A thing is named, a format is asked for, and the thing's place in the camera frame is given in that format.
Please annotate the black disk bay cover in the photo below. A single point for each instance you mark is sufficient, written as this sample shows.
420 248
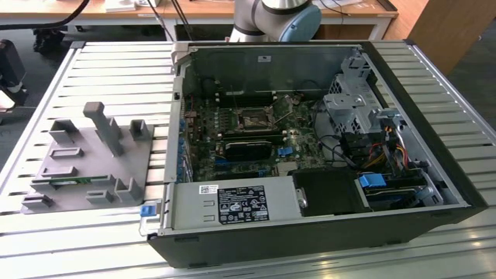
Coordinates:
329 191

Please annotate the blue case latch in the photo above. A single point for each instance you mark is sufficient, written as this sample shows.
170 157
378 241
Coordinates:
146 211

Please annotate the green motherboard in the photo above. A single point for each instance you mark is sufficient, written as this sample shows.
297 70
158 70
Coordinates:
301 139

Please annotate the blue disk carrier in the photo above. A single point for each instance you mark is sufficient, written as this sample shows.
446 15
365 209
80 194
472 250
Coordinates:
372 181

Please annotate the CPU socket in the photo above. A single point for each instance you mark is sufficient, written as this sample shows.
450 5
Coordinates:
254 119

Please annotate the white case sticker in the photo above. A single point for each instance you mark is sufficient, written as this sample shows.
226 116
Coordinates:
264 58

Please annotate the black expansion card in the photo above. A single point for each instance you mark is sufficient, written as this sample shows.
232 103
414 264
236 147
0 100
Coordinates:
248 151

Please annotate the blue board connector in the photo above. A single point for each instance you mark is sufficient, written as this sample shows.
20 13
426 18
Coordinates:
284 152

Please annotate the grey parts rack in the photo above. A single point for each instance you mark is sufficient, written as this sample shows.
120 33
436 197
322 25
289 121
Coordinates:
100 151

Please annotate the silver power supply with label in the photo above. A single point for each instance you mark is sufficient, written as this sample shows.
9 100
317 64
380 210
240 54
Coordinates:
193 209

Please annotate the green RAM stick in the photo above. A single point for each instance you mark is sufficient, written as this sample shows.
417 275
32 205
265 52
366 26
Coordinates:
70 181

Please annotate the silver metal drive cage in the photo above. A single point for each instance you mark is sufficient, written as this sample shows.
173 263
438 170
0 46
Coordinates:
348 113

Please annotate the small silver heat sink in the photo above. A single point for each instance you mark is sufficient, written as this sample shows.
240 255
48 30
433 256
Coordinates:
288 169

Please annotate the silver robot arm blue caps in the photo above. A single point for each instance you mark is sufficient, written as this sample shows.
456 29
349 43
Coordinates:
252 17

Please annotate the black open PC case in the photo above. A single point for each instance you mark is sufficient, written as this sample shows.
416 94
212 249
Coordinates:
270 247

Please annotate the black RAM slot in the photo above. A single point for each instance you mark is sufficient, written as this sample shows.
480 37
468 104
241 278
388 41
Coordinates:
252 136
248 99

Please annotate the white box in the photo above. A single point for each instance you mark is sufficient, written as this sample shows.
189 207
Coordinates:
117 5

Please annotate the brown wooden cabinet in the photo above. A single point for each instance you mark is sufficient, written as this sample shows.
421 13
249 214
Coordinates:
445 29

